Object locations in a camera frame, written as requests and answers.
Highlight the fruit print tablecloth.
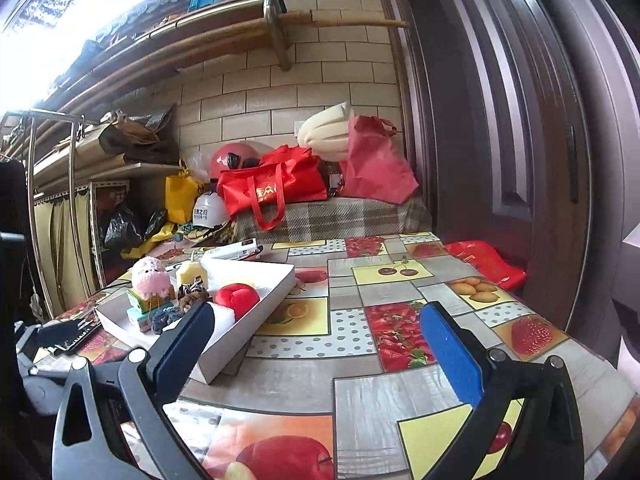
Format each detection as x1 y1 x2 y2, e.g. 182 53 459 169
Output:
52 232 636 480

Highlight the pink-red shopping bag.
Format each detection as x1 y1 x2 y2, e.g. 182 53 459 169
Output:
340 115 420 206

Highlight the beige curtain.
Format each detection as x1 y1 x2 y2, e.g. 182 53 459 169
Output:
32 185 101 306

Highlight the dark blue knitted toy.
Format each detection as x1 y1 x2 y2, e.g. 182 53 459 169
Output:
150 305 186 335

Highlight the red helmet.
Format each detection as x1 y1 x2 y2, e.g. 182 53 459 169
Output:
207 142 273 183

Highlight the brown plush toy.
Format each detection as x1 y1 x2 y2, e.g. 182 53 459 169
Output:
177 284 211 311

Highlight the red plastic bag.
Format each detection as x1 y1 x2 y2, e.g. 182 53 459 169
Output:
444 240 528 292

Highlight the bamboo pole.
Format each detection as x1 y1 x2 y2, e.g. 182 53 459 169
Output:
275 7 411 31

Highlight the yellow candle block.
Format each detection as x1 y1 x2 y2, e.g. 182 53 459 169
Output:
175 252 208 291

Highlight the yellow bag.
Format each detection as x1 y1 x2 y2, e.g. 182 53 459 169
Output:
165 170 203 225

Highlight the white helmet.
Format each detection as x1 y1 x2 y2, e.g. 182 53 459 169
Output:
192 191 233 227

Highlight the brown paper bag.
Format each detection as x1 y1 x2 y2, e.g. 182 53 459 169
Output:
97 110 181 166

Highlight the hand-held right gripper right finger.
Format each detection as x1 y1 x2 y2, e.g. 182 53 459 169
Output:
419 301 583 480

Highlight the pink plush toy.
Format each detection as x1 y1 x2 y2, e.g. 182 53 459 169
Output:
131 256 171 297

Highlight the red tote bag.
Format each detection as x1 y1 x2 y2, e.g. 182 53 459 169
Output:
216 145 328 231

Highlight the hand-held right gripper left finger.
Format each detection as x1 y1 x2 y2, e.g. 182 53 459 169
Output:
52 300 217 480

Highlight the brown door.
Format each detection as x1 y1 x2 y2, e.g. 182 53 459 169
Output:
375 0 640 331

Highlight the green yellow soft block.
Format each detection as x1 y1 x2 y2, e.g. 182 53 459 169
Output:
126 287 177 313

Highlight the plaid covered bench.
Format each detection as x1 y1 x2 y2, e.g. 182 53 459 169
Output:
232 195 433 245

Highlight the white black flat package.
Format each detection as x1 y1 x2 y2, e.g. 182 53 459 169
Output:
202 240 263 262

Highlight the white shallow box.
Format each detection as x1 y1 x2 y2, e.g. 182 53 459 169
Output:
95 262 297 386

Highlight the black plastic bag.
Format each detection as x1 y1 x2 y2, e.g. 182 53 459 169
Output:
102 205 168 256

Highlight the metal wall bracket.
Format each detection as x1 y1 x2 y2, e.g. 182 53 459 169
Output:
262 0 296 72

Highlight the metal storage rack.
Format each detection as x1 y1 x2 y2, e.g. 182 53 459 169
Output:
0 110 183 321

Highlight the red plush tomato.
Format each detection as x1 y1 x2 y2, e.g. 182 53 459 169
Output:
214 283 261 322

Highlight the cream ribbed cushion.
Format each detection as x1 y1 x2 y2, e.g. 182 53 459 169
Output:
297 101 356 163

